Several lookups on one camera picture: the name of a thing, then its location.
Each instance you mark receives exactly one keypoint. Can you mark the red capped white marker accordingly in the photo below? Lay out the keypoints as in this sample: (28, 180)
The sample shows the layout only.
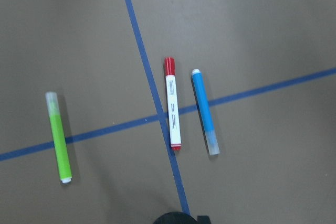
(172, 104)

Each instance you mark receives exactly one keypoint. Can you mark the blue marker pen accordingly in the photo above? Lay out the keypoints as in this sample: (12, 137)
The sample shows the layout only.
(206, 117)

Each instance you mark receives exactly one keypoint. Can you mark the green highlighter pen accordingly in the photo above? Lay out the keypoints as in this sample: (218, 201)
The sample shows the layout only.
(58, 136)

